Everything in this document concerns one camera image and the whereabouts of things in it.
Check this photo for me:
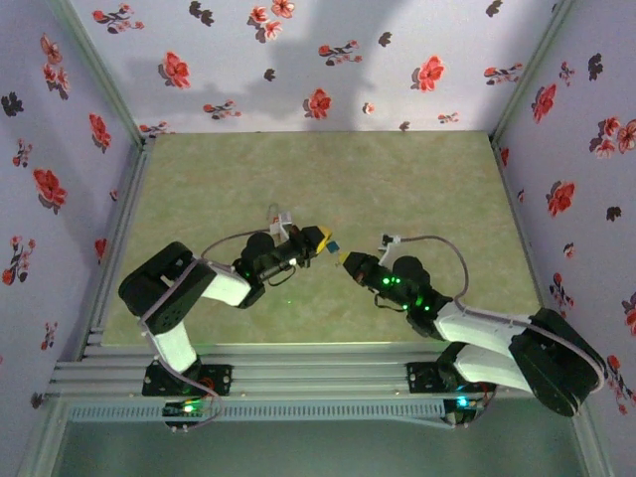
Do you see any controller board with green light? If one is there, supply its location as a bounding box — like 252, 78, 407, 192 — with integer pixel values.
443, 395, 486, 429
163, 400, 210, 419

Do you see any black left gripper wire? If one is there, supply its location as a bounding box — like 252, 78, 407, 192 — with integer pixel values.
267, 265, 295, 288

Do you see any black gripper wire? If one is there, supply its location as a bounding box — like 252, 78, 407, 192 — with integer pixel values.
373, 292, 409, 313
267, 265, 295, 288

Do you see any black right gripper wire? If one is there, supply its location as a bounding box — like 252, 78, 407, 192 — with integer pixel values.
373, 292, 409, 313

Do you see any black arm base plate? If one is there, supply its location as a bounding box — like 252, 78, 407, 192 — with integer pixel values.
405, 361, 498, 397
142, 362, 234, 398

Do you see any wide aluminium base rail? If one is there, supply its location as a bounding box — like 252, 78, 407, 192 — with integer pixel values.
47, 342, 587, 401

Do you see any aluminium side rail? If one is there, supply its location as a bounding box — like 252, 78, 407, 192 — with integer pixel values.
489, 133, 546, 319
77, 138, 153, 359

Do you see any grey slotted cable duct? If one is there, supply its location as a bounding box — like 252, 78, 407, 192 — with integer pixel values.
67, 399, 446, 423

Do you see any aluminium frame leg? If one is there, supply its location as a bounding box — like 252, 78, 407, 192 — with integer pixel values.
17, 397, 74, 477
568, 397, 615, 477

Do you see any aluminium corner post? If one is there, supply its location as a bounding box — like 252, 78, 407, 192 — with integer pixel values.
489, 0, 580, 143
47, 0, 148, 145

